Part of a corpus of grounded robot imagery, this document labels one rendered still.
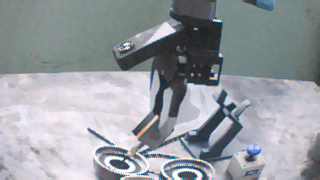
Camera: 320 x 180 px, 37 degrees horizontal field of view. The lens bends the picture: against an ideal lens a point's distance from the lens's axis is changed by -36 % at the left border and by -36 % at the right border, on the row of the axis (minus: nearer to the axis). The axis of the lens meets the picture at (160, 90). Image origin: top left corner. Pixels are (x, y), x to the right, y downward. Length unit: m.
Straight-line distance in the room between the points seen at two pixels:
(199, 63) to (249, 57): 2.09
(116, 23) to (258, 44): 0.76
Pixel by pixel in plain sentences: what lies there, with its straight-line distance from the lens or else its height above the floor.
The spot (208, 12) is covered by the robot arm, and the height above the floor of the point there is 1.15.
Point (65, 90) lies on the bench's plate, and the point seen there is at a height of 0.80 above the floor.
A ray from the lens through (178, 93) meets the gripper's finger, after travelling 1.03.
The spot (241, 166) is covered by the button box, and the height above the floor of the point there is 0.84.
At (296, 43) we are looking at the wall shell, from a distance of 3.30.
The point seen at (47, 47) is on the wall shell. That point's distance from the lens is 2.75.
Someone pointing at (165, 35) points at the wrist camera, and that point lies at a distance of 1.02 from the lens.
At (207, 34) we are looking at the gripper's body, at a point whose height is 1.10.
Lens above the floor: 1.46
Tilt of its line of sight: 26 degrees down
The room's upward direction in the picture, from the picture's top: 12 degrees clockwise
